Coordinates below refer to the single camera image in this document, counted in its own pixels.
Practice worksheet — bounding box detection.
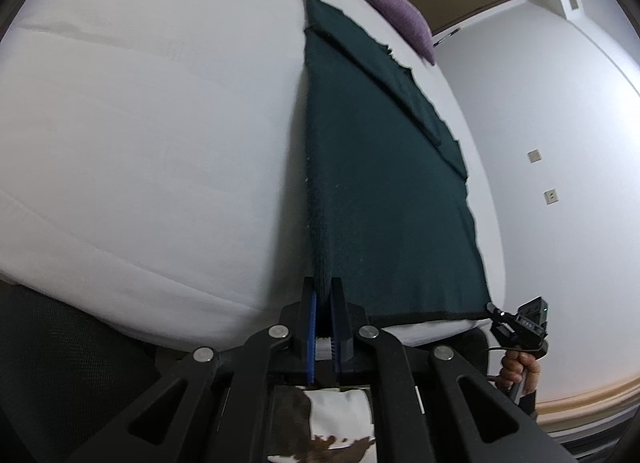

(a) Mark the dark green knitted garment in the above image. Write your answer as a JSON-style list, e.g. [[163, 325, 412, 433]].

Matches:
[[305, 0, 490, 327]]

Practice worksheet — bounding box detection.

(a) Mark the person's right hand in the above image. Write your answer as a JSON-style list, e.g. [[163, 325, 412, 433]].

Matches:
[[496, 350, 541, 395]]

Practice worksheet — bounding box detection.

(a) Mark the brown white cowhide rug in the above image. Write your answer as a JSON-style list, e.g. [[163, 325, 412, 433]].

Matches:
[[266, 386, 378, 463]]

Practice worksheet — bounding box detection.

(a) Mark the white bed sheet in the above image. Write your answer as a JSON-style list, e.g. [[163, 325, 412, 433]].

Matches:
[[1, 0, 506, 349]]

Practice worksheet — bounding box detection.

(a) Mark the purple cushion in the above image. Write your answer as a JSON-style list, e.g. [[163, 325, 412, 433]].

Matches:
[[366, 0, 436, 66]]

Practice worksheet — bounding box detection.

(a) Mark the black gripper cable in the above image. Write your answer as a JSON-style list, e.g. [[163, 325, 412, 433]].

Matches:
[[482, 344, 511, 386]]

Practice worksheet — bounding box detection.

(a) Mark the lower wall socket plate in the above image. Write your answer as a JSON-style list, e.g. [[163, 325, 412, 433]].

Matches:
[[544, 189, 559, 205]]

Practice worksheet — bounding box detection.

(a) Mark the wall socket plate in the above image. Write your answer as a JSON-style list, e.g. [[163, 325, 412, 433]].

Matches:
[[544, 189, 559, 205], [527, 149, 541, 163]]

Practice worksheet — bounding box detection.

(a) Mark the upper wall socket plate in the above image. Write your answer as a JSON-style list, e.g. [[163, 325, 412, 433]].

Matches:
[[527, 149, 541, 163]]

